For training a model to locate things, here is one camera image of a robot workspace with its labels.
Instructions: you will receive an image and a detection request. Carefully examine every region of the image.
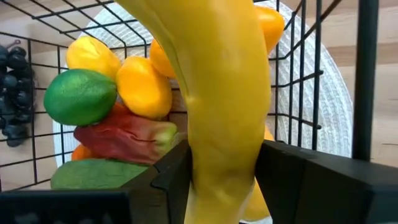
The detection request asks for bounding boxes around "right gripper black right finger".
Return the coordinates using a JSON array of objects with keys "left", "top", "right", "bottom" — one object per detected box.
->
[{"left": 254, "top": 139, "right": 398, "bottom": 224}]

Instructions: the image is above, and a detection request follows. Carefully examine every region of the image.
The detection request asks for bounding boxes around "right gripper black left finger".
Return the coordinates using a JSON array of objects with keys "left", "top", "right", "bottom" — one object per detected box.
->
[{"left": 0, "top": 139, "right": 193, "bottom": 224}]

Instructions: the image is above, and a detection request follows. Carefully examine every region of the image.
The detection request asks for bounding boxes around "green cucumber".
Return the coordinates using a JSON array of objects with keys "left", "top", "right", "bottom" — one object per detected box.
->
[{"left": 50, "top": 158, "right": 150, "bottom": 190}]

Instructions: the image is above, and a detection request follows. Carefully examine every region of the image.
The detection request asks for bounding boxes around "orange fruit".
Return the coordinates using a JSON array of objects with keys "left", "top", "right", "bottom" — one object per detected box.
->
[{"left": 70, "top": 144, "right": 100, "bottom": 162}]

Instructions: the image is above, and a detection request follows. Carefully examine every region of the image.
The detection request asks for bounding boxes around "yellow banana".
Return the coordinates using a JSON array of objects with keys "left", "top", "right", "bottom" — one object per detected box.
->
[{"left": 116, "top": 0, "right": 272, "bottom": 224}]

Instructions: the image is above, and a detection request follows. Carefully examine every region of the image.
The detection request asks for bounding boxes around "glossy yellow bell pepper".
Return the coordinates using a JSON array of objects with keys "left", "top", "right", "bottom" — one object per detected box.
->
[{"left": 149, "top": 4, "right": 285, "bottom": 78}]

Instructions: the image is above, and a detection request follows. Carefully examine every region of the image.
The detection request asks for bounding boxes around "red pointed pepper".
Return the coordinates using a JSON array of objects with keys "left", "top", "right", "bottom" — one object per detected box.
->
[{"left": 73, "top": 102, "right": 178, "bottom": 166}]

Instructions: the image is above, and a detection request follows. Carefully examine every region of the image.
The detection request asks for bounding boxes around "white round woven placemat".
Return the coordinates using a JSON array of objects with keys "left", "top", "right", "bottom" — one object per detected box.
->
[{"left": 52, "top": 0, "right": 354, "bottom": 224}]

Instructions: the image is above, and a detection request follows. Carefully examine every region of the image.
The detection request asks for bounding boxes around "green lime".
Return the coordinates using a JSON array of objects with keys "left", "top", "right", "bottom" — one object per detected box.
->
[{"left": 43, "top": 68, "right": 118, "bottom": 127}]

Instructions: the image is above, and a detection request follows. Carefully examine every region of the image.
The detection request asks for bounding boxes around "matte yellow-orange mango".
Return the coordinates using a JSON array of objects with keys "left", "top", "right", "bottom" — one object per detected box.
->
[{"left": 116, "top": 55, "right": 174, "bottom": 121}]

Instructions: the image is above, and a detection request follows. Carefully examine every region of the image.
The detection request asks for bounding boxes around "dark blue grape bunch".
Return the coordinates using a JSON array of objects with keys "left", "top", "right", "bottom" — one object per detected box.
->
[{"left": 0, "top": 40, "right": 35, "bottom": 147}]

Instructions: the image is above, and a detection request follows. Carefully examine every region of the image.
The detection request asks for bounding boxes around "yellow lemon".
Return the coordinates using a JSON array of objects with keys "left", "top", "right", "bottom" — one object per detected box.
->
[{"left": 65, "top": 35, "right": 122, "bottom": 80}]

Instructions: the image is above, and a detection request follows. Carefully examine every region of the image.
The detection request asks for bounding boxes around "black wire basket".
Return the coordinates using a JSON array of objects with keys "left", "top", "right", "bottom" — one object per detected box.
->
[{"left": 0, "top": 0, "right": 380, "bottom": 191}]

